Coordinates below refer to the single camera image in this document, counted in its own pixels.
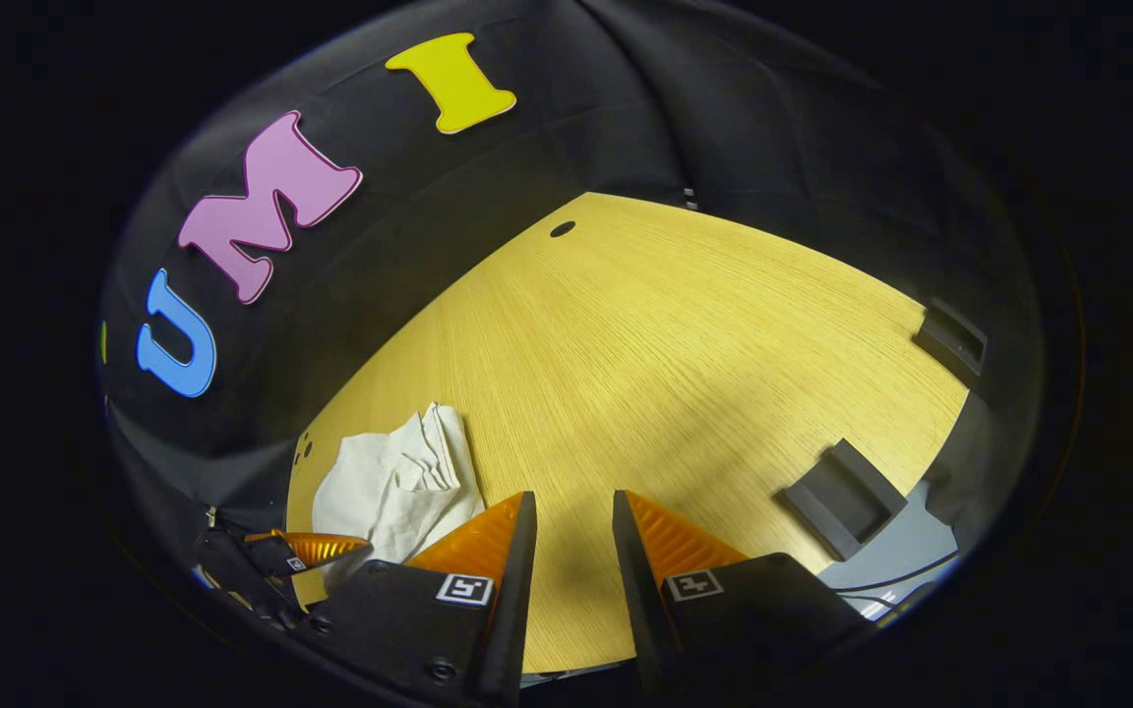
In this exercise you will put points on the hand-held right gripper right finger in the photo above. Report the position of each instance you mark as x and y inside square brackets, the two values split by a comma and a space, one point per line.
[640, 610]

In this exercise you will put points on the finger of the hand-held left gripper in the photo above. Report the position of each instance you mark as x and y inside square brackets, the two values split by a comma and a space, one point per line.
[326, 548]

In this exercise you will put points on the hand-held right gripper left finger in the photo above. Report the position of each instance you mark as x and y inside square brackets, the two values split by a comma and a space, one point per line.
[512, 610]

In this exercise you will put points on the white jeans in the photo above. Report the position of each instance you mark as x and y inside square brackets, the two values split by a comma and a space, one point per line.
[380, 492]

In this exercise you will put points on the black table clamp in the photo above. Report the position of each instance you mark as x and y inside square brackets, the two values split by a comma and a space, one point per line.
[847, 501]
[950, 344]

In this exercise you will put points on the black backdrop cloth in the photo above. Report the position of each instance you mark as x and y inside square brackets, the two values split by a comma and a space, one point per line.
[626, 98]

